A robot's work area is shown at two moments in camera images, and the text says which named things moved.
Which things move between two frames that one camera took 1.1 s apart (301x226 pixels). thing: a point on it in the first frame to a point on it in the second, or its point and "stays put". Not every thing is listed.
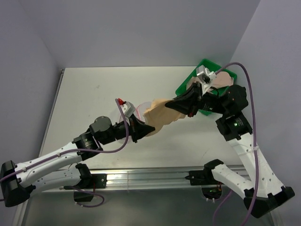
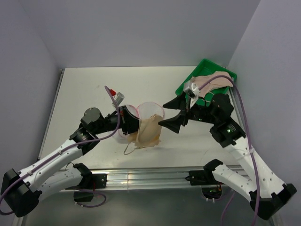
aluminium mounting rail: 155,178 stays put
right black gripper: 188,102 to 178,102
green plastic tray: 218,91 stays put
